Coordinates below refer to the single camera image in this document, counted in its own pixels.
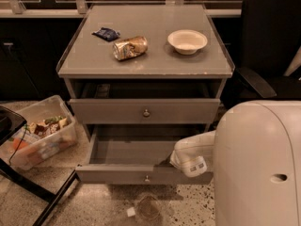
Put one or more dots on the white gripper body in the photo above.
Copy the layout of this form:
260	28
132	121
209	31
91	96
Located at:
192	152

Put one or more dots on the grey drawer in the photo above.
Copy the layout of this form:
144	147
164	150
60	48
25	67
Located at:
135	154
149	103

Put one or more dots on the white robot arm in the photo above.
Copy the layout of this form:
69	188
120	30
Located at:
255	152

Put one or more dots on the grey top drawer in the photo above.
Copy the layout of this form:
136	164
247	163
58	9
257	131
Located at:
149	103

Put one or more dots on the grey drawer cabinet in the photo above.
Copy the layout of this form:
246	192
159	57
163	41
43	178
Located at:
91	60

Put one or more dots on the dark object in top drawer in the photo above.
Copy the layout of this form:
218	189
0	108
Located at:
102	91

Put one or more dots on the white paper bowl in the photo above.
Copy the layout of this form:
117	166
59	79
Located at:
187	42

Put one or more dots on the crushed gold chip bag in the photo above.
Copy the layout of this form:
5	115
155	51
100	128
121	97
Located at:
130	48

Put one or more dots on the snack items in bin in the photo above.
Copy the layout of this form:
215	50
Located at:
35	131

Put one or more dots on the clear plastic storage bin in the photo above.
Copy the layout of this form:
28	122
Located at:
30	156

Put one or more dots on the blue snack packet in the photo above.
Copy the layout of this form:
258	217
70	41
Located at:
107	34

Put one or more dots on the black office chair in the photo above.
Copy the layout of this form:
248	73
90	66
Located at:
268	67

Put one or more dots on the black table stand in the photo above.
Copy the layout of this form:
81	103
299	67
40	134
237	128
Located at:
10	123

